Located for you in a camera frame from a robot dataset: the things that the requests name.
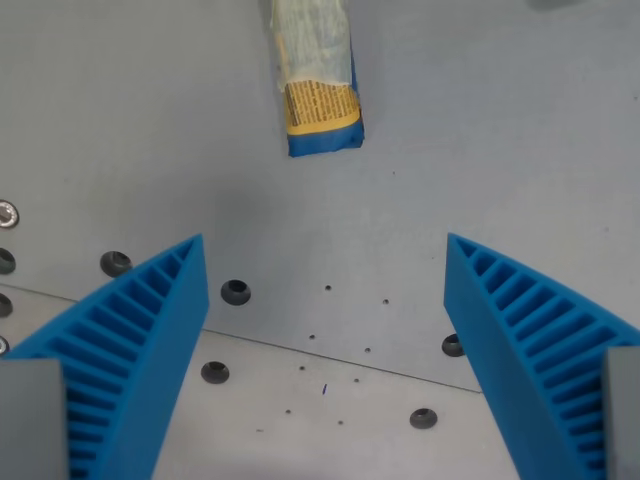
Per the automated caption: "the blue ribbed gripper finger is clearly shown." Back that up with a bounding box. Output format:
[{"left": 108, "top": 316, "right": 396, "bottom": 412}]
[
  {"left": 0, "top": 233, "right": 210, "bottom": 480},
  {"left": 443, "top": 232, "right": 640, "bottom": 480}
]

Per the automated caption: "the blue yellow taped box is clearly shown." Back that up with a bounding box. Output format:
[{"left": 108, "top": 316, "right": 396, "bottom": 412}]
[{"left": 258, "top": 0, "right": 366, "bottom": 160}]

